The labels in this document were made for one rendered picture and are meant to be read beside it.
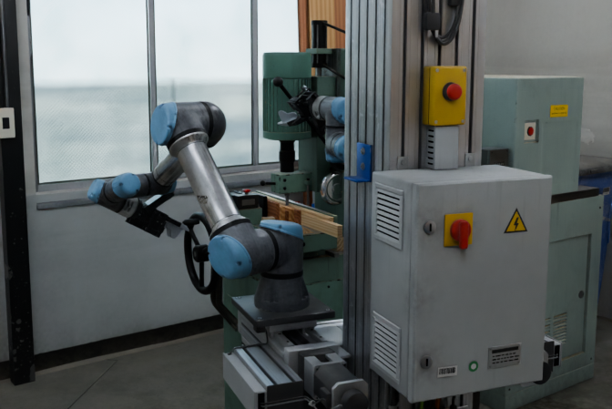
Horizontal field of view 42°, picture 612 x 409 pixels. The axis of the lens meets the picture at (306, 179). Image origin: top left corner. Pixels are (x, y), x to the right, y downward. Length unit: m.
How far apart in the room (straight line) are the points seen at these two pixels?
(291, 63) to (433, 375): 1.38
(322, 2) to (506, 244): 2.89
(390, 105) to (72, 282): 2.50
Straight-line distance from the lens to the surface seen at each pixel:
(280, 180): 2.83
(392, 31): 1.79
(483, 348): 1.78
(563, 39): 4.92
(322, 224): 2.67
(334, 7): 4.53
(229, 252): 1.99
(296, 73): 2.77
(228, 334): 3.11
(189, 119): 2.16
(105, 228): 3.99
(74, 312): 4.03
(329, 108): 2.33
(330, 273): 2.79
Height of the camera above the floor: 1.48
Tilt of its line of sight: 9 degrees down
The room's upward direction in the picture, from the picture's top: straight up
